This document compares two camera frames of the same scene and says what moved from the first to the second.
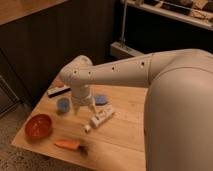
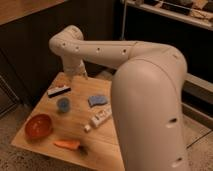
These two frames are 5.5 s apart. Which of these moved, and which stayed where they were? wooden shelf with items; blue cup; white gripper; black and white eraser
Moved: white gripper
Stayed: blue cup; wooden shelf with items; black and white eraser
